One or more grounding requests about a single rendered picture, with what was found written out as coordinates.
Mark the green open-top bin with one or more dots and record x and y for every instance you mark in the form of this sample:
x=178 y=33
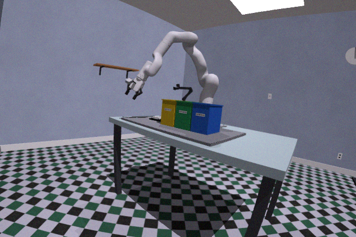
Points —
x=183 y=115

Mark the blue open-top bin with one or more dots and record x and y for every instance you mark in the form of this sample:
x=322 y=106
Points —
x=206 y=118

